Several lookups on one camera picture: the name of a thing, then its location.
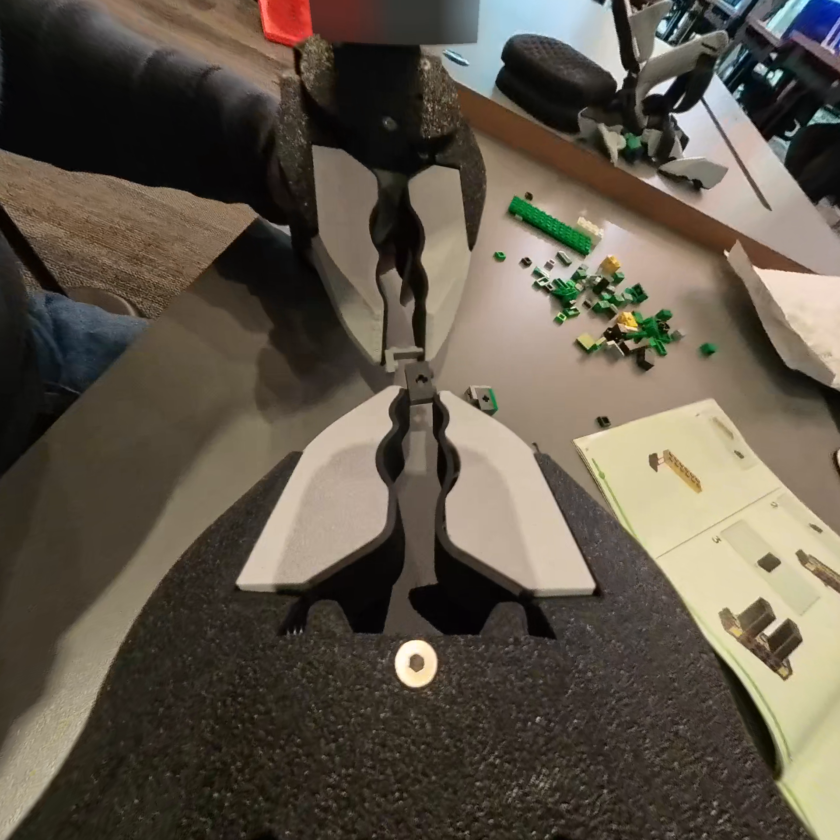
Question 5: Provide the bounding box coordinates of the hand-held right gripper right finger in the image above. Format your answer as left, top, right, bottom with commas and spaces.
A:
433, 389, 598, 598

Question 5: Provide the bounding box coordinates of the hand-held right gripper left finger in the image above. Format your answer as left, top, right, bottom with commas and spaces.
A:
235, 387, 404, 589

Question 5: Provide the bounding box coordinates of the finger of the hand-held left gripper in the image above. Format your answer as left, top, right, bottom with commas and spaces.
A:
307, 144, 401, 367
400, 163, 473, 361

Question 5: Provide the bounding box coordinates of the person's left forearm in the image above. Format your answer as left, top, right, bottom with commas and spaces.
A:
0, 0, 309, 224

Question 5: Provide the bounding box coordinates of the desk with wooden edge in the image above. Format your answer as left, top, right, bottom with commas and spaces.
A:
453, 0, 840, 273

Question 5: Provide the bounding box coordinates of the long green toy plate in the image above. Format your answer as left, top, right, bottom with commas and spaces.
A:
507, 193, 595, 256

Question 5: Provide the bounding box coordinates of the red object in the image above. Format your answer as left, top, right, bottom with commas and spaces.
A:
257, 0, 315, 47

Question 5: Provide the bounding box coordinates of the black oval zip case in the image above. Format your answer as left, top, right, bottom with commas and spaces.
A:
493, 66, 611, 135
500, 34, 618, 99

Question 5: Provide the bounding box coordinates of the pile of green toy bricks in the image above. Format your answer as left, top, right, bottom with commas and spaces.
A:
532, 249, 686, 374

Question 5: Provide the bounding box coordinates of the pale green instruction booklet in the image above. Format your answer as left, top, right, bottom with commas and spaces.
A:
573, 398, 840, 840

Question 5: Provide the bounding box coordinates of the person's blue jeans leg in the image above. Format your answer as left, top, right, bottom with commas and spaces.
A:
23, 289, 148, 395

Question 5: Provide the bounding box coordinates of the idle white black pistol-grip tool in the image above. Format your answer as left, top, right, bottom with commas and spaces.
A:
577, 0, 664, 165
640, 29, 731, 191

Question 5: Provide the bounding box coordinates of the dark metal bar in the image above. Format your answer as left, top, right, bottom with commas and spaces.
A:
0, 205, 67, 296

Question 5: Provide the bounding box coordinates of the white paper bag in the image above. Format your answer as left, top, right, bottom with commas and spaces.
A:
724, 239, 840, 388

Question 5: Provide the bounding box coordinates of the person's black ribbed garment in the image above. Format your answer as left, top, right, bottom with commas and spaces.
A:
0, 230, 42, 473

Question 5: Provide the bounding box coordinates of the black office chair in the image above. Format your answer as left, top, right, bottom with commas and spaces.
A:
784, 121, 840, 204

